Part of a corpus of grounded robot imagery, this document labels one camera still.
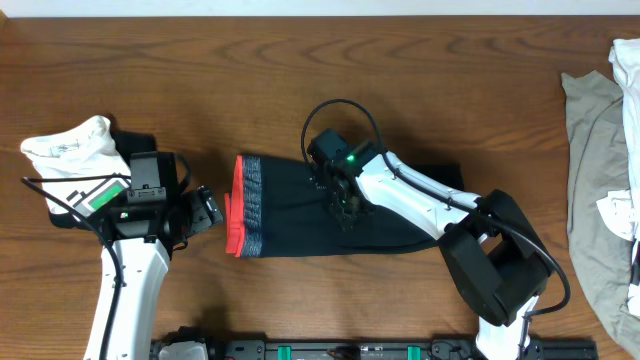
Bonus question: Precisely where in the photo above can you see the black leggings with grey waistband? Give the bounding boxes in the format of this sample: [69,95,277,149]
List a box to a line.
[224,154,436,258]

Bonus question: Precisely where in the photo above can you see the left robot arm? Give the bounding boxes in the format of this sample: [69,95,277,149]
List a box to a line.
[84,186,223,359]

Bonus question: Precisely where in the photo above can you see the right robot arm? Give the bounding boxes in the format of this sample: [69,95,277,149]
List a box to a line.
[302,140,561,359]

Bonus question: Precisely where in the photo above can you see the folded white printed shirt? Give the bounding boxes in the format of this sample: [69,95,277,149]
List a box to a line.
[20,115,130,217]

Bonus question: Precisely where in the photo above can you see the beige garment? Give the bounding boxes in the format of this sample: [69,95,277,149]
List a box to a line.
[561,71,639,359]

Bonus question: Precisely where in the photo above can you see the right black cable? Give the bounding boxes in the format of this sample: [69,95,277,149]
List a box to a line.
[300,98,572,360]

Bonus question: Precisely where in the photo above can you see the black cable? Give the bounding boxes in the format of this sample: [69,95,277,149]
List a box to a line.
[19,172,134,360]
[300,98,572,360]

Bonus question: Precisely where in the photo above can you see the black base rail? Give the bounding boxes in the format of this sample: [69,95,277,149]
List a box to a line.
[209,338,599,360]

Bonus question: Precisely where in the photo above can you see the left black cable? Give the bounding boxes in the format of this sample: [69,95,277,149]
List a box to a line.
[19,172,134,360]

